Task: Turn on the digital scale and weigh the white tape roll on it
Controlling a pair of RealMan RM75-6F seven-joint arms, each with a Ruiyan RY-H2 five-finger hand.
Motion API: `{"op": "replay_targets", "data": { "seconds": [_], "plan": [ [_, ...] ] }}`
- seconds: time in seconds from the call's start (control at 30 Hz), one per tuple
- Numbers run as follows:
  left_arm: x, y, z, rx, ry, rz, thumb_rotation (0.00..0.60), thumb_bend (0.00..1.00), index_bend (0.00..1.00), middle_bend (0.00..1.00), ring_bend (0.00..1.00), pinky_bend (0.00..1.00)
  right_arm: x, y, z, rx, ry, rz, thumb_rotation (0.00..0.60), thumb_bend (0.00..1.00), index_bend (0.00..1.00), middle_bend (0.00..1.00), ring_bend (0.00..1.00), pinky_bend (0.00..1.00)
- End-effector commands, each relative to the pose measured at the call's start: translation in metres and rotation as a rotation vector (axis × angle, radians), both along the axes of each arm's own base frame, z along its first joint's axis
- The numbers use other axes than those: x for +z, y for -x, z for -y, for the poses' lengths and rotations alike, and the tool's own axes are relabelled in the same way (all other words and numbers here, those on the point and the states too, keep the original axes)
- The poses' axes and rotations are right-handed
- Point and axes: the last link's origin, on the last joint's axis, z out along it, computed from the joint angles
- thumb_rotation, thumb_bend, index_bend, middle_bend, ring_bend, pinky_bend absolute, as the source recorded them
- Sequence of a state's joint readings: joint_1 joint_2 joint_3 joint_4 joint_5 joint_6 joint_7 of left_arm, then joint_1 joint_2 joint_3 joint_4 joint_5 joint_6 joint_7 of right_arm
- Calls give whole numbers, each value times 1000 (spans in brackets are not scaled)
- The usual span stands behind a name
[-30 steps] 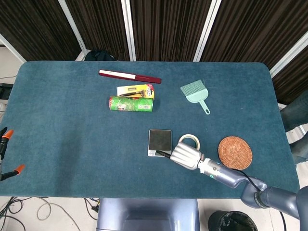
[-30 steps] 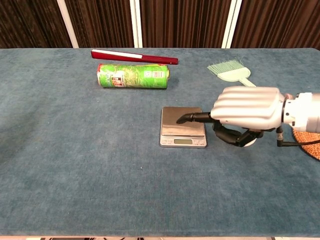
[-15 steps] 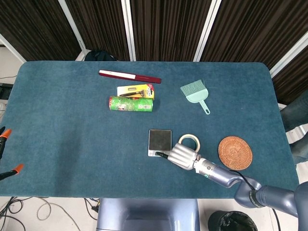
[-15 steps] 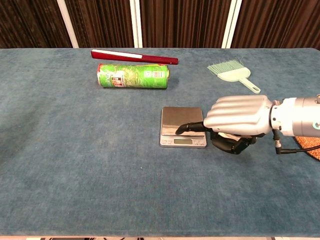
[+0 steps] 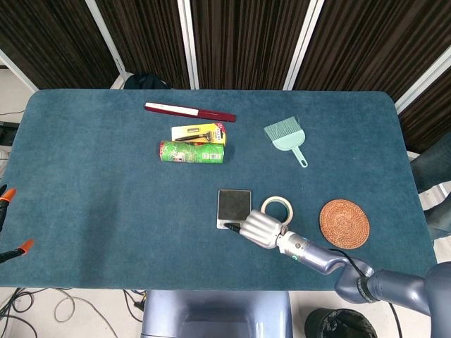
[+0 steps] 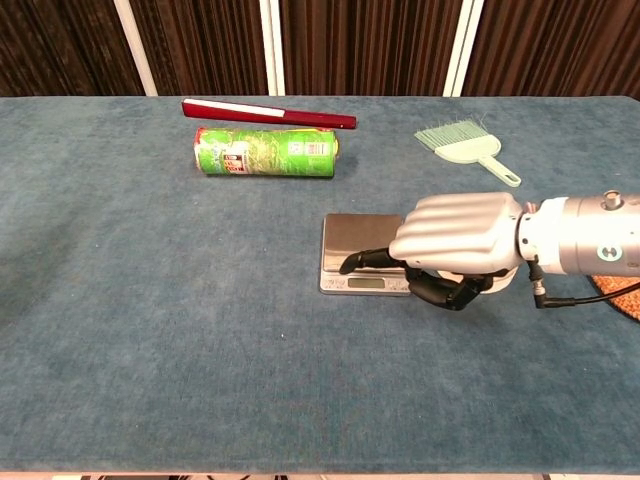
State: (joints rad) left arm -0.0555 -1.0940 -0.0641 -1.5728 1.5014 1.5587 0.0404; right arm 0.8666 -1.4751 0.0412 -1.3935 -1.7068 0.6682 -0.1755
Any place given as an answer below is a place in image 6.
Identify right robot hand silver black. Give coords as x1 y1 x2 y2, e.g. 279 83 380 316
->
338 192 525 312

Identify digital kitchen scale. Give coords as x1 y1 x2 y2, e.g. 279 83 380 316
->
319 213 414 296

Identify mint green small brush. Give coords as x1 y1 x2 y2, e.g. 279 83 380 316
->
413 118 522 189

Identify round woven brown coaster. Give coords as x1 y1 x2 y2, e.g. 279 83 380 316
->
589 274 640 321

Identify green chips can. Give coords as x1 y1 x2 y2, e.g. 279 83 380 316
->
193 126 341 180

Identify brown partition screen white frames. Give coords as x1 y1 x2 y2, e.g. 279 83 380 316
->
0 0 640 99

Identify dark red white long box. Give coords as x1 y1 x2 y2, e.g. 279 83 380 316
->
181 98 359 131

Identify blue table cloth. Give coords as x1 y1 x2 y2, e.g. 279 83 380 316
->
0 95 640 475

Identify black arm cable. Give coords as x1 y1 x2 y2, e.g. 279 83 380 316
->
527 254 640 310

